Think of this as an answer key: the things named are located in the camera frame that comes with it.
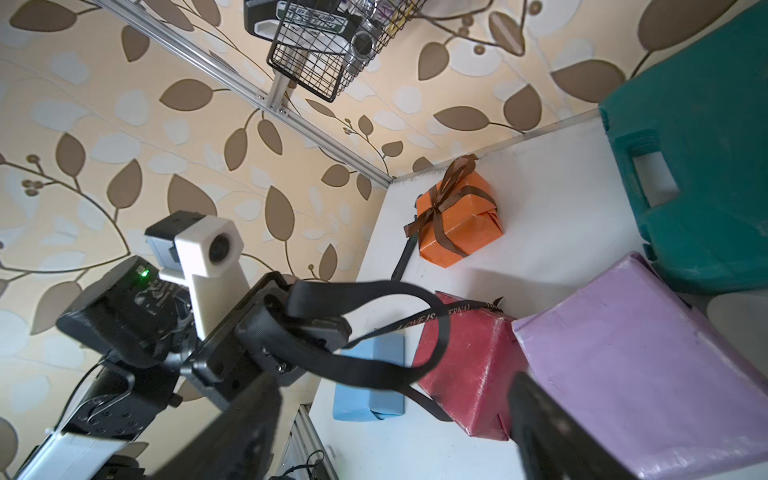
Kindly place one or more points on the orange gift box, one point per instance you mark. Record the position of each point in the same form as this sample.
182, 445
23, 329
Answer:
470, 224

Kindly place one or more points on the black printed ribbon bow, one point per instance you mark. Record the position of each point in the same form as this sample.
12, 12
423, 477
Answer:
376, 362

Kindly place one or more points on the green plastic tool case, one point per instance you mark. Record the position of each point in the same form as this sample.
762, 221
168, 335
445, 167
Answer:
689, 137

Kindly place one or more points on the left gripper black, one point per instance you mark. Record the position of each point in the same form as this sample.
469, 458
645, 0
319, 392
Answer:
144, 329

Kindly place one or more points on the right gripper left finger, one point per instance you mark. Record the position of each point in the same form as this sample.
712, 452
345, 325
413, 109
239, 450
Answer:
237, 444

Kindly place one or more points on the purple gift box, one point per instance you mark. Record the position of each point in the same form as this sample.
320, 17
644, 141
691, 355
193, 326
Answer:
648, 376

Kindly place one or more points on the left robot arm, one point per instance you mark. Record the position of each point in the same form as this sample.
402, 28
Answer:
89, 441

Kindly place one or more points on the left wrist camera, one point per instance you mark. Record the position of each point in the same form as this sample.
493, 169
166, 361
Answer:
201, 253

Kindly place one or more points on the black wire basket back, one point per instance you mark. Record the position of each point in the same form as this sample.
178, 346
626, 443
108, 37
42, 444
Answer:
323, 45

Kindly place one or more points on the dark red gift box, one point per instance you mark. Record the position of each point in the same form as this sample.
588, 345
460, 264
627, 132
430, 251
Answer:
473, 378

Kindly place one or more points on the brown ribbon bow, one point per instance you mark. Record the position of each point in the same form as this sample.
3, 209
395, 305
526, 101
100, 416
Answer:
441, 196

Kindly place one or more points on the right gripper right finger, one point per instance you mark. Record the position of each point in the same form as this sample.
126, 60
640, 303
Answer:
551, 443

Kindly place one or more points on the blue gift box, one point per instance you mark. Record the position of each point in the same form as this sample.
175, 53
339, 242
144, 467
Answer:
371, 401

